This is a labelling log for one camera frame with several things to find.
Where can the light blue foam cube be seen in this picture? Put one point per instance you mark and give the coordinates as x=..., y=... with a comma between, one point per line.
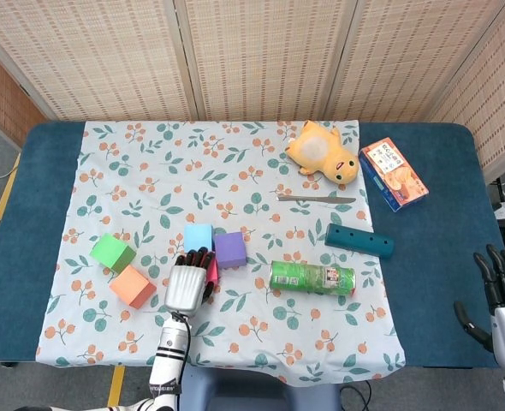
x=197, y=237

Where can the bamboo folding screen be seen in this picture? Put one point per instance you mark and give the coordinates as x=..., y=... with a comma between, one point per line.
x=257, y=55

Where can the blue orange cookie box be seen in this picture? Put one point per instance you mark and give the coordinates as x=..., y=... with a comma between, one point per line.
x=396, y=175

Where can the metal table knife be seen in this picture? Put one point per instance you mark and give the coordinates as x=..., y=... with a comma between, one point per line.
x=316, y=199

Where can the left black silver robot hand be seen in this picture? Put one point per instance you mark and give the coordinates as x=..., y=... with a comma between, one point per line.
x=186, y=287

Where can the yellow plush toy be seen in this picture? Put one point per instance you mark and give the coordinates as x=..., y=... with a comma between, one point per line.
x=316, y=150

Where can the floral print tablecloth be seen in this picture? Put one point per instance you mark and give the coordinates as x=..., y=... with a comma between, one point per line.
x=150, y=180

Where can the green foam cube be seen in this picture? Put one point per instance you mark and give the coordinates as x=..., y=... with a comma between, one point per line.
x=111, y=252

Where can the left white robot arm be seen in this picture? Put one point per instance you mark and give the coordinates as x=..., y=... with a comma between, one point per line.
x=167, y=364

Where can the teal cylinder with holes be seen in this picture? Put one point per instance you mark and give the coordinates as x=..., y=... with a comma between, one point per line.
x=359, y=240

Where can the purple foam cube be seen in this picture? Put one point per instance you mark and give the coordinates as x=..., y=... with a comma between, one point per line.
x=230, y=250

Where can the grey blue stool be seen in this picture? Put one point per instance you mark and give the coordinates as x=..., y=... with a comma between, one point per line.
x=257, y=391

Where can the green chips can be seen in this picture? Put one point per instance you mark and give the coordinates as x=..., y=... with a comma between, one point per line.
x=312, y=278

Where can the pink foam cube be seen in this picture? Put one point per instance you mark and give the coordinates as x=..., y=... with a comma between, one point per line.
x=213, y=272

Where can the orange foam cube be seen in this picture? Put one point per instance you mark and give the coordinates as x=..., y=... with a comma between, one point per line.
x=130, y=287

